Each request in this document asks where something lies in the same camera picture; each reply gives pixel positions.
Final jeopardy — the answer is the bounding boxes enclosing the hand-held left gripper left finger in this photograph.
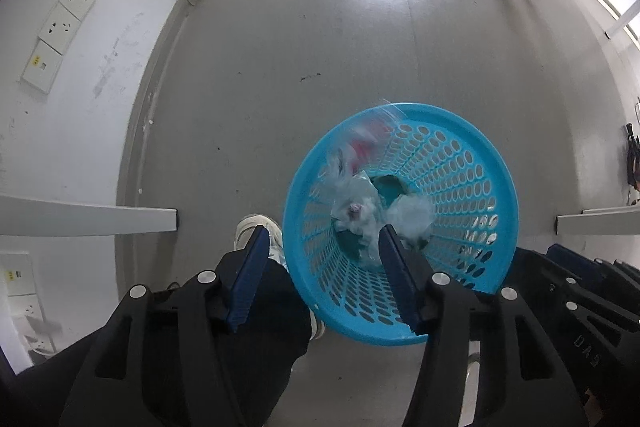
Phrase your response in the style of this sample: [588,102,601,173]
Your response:
[59,226,273,427]

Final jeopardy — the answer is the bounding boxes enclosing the white shoe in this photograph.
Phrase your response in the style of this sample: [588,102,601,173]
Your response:
[234,214,289,269]

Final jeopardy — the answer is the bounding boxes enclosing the blue plastic basket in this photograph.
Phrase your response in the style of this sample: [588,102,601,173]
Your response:
[282,103,521,347]

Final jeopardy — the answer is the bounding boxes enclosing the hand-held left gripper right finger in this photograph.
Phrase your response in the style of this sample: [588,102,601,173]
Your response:
[377,224,588,427]

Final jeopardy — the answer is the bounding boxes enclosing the white table foot bar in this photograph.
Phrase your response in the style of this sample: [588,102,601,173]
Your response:
[555,206,640,237]
[0,194,179,237]

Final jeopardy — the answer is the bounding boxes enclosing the crumpled white tissue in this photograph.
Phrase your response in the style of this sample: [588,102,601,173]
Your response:
[387,194,435,249]

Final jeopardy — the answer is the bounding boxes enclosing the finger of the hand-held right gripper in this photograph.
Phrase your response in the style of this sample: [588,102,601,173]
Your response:
[546,244,640,309]
[510,248,640,334]

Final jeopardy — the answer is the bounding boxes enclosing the white plastic bag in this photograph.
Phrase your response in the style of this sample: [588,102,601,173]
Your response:
[327,152,385,253]

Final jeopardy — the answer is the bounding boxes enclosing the white wall panel yellow label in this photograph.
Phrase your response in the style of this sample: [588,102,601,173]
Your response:
[0,252,34,299]
[20,40,65,96]

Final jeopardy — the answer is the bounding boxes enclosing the white table leg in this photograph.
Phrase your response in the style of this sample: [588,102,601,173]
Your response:
[602,0,640,40]

